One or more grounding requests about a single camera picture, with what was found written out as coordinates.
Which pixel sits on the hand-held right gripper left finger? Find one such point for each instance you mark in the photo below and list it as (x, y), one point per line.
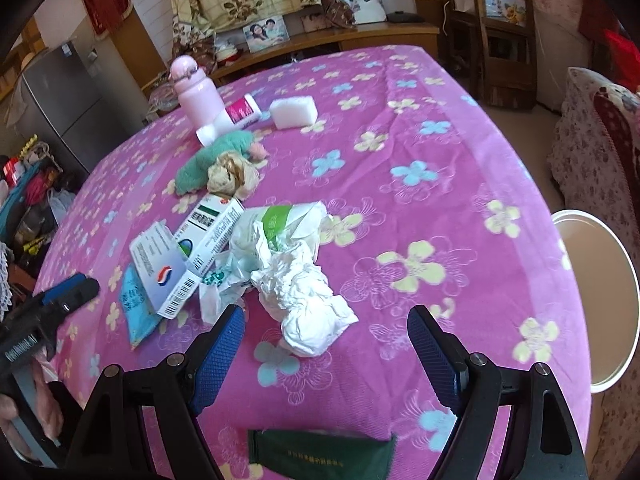
(220, 355)

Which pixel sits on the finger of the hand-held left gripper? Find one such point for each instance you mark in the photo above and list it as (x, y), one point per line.
(62, 285)
(80, 294)

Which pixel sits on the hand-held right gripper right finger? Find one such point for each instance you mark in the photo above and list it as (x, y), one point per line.
(435, 355)

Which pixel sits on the light blue packet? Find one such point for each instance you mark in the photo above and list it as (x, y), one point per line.
(134, 310)

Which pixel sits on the white teal-print wrapper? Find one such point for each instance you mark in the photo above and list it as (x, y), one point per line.
(220, 280)

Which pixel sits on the blue white carton box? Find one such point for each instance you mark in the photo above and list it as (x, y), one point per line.
(155, 270)

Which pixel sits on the white tissue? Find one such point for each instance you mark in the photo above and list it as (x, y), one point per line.
(305, 305)

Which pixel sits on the green white medicine box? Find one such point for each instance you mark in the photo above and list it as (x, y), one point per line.
(210, 240)

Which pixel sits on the white green plastic wrapper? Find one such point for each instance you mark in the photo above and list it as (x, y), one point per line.
(280, 225)

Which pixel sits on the white bucket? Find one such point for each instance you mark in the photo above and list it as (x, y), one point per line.
(600, 300)

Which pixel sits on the beige wrapper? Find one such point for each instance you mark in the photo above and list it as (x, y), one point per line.
(230, 175)

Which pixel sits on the person's left hand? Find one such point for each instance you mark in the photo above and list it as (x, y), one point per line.
(49, 402)

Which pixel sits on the pile of bags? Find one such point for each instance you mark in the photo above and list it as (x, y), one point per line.
(30, 195)

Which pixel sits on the pink floral blanket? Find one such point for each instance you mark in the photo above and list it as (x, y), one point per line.
(400, 210)

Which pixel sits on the teal plush toy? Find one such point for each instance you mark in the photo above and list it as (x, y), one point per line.
(202, 165)

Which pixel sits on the grey refrigerator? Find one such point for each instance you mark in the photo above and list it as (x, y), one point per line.
(70, 100)

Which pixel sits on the pink water bottle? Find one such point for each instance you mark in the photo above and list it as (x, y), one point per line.
(192, 95)

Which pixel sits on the white tube with pink label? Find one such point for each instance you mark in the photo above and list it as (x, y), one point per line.
(240, 112)

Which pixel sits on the sofa with floral cover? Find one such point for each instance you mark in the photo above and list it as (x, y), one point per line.
(580, 160)

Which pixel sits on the white sponge block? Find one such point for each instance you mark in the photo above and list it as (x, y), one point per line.
(294, 112)

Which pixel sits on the red white pot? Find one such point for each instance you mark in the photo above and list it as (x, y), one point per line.
(229, 52)

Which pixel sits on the wooden chair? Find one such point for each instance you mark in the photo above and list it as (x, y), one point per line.
(500, 50)

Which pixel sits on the framed couple photo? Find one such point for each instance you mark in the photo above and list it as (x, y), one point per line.
(266, 34)

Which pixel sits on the wooden cabinet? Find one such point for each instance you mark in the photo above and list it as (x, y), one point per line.
(350, 40)

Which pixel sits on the flat black device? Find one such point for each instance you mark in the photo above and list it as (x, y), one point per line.
(402, 16)

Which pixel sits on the red cloth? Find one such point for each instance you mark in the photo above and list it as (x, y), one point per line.
(622, 57)

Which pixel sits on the unframed portrait picture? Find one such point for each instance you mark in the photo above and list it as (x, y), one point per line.
(365, 2)

